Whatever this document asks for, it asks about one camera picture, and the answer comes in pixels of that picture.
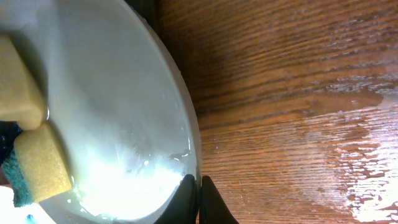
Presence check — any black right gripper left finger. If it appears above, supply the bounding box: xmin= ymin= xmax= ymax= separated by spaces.
xmin=155 ymin=174 xmax=198 ymax=224

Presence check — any white plate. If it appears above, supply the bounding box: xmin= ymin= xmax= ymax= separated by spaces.
xmin=1 ymin=0 xmax=200 ymax=223

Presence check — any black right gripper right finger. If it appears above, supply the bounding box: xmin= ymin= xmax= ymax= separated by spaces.
xmin=200 ymin=175 xmax=239 ymax=224

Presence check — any green and yellow sponge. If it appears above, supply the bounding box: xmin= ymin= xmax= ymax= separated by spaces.
xmin=1 ymin=35 xmax=72 ymax=207

